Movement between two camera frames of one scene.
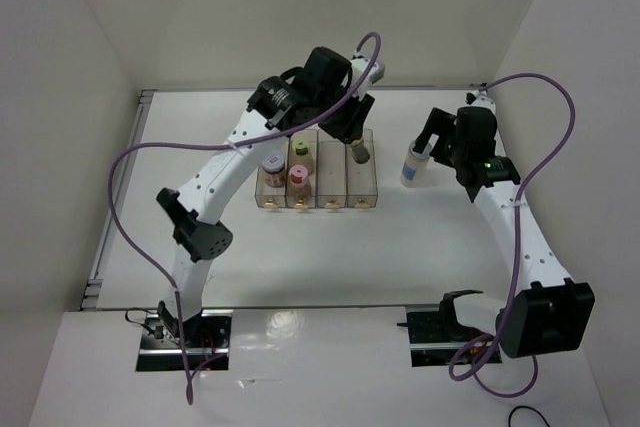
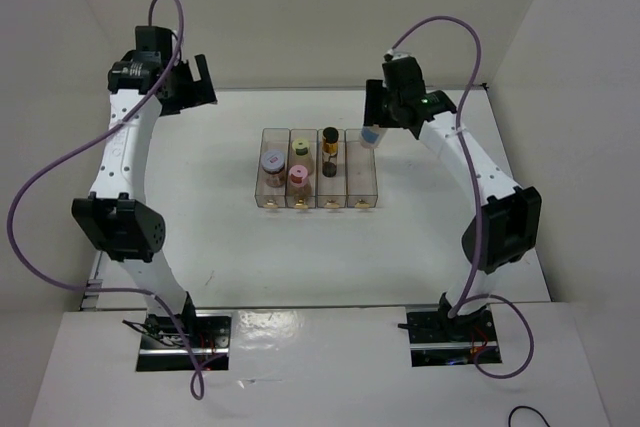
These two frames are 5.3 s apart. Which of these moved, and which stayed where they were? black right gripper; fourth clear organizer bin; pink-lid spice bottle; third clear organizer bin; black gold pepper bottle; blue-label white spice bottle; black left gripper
Moved: black left gripper; black gold pepper bottle; black right gripper; blue-label white spice bottle
Stayed: fourth clear organizer bin; third clear organizer bin; pink-lid spice bottle
